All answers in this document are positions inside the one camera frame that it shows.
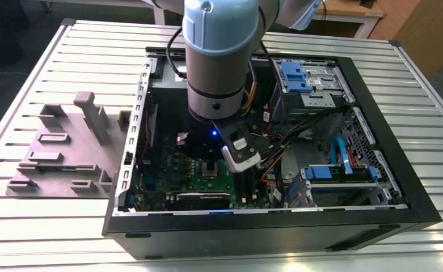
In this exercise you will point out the blue plastic drive latch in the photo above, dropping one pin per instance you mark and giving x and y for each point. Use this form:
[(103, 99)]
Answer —
[(295, 76)]

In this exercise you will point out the metal disk bay cage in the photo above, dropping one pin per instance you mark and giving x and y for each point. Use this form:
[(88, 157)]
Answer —
[(357, 185)]

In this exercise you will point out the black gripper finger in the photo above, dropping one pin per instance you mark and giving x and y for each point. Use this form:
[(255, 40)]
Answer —
[(181, 139)]

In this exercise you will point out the wooden desk white frame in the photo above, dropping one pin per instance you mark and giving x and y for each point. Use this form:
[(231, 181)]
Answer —
[(353, 8)]

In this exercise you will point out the green motherboard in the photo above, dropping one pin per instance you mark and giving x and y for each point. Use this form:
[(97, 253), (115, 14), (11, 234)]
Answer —
[(168, 175)]

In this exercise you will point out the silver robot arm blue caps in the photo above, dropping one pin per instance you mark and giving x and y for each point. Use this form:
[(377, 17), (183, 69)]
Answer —
[(213, 79)]

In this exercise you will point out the black PC case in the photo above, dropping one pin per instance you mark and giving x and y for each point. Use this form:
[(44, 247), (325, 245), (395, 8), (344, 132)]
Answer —
[(243, 224)]

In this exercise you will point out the grey parts rack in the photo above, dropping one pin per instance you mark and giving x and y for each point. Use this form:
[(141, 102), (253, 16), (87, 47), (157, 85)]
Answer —
[(77, 158)]

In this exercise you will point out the wooden cabinet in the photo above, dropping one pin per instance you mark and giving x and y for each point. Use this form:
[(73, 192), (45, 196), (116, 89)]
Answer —
[(425, 28)]

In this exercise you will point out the grey power supply unit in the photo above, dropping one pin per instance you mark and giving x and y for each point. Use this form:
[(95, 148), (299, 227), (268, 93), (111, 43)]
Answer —
[(168, 107)]

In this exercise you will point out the black graphics card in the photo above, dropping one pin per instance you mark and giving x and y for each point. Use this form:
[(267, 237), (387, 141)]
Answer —
[(201, 199)]

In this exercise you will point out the metal optical drive cage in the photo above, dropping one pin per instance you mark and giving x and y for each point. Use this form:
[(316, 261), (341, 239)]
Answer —
[(319, 99)]

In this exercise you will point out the hard disk in blue carrier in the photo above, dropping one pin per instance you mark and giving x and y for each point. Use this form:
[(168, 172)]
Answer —
[(319, 173)]

